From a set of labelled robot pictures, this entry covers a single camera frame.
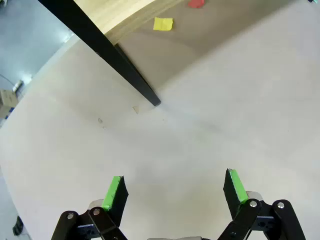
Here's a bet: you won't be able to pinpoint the black frame wooden shelf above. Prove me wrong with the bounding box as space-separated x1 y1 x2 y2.
37 0 186 108

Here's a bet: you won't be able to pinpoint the black floor object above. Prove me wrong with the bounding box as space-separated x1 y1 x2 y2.
12 215 25 236

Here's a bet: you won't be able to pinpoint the red paper scrap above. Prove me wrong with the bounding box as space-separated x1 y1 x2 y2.
187 0 205 9

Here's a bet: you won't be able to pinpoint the yellow paper scrap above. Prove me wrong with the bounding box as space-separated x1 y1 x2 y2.
153 16 174 32

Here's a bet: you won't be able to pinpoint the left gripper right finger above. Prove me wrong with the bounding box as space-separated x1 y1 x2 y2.
216 168 307 240

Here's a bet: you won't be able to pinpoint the cardboard box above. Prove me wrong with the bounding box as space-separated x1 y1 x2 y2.
0 88 20 106
0 104 15 120

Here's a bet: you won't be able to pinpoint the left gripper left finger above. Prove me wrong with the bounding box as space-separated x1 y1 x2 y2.
51 174 130 240

